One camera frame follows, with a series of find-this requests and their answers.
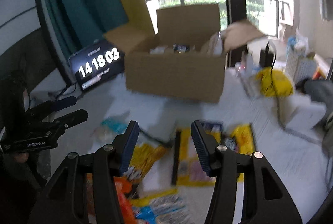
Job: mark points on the brown cardboard box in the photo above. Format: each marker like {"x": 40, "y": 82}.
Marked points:
{"x": 186, "y": 57}

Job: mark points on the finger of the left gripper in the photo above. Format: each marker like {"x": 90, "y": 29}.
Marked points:
{"x": 48, "y": 107}
{"x": 70, "y": 118}

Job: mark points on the yellow plastic bag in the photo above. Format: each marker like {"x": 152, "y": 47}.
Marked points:
{"x": 274, "y": 83}

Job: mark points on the yellow noodle snack bag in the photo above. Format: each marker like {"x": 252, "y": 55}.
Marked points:
{"x": 148, "y": 150}

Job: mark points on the black power adapter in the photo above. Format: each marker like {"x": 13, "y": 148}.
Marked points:
{"x": 267, "y": 56}

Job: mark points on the tablet showing clock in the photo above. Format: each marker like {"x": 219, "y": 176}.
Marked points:
{"x": 96, "y": 63}

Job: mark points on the clear blue-top snack pack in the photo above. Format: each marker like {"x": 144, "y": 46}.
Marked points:
{"x": 108, "y": 130}

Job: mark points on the orange snack bag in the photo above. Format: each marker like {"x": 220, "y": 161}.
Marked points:
{"x": 123, "y": 187}

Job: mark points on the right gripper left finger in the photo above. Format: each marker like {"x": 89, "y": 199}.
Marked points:
{"x": 64, "y": 198}

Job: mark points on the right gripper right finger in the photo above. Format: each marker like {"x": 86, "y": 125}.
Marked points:
{"x": 265, "y": 198}

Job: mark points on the dark blue snack box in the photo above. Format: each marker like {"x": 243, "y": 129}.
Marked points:
{"x": 213, "y": 128}

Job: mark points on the yellow black snack pouch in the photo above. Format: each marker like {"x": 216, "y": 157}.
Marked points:
{"x": 187, "y": 170}

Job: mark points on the blue cartoon snack bag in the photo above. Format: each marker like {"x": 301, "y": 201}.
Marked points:
{"x": 162, "y": 207}

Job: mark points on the white perforated basket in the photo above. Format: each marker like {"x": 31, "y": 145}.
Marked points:
{"x": 299, "y": 64}

